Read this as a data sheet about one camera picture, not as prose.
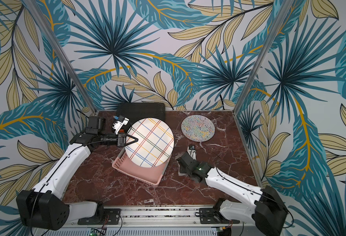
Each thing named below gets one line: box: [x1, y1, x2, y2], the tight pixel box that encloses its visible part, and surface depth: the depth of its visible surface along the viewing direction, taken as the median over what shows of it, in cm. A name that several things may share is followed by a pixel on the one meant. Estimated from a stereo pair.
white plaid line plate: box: [124, 117, 175, 169], surface depth 76 cm
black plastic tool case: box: [115, 102, 166, 125], surface depth 112 cm
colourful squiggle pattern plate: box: [180, 114, 216, 143], surface depth 112 cm
